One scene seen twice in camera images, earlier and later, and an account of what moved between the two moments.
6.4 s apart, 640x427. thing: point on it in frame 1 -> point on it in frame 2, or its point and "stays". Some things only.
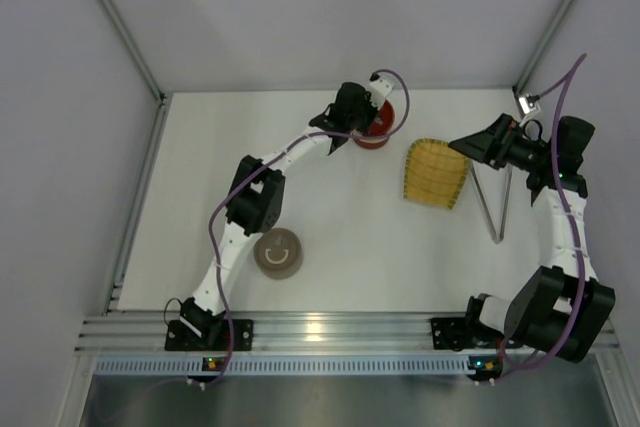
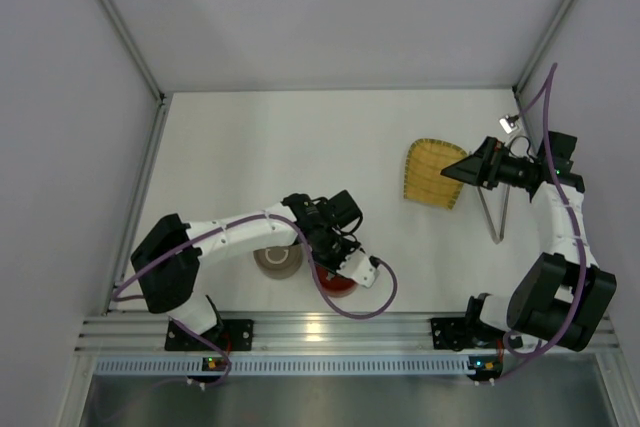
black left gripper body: x=364 y=117 -> x=336 y=257
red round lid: x=383 y=120 -> x=334 y=280
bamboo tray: x=434 y=173 stays
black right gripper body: x=498 y=141 -> x=488 y=167
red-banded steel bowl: x=372 y=143 -> x=341 y=293
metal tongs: x=497 y=236 stays
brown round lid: x=277 y=251 stays
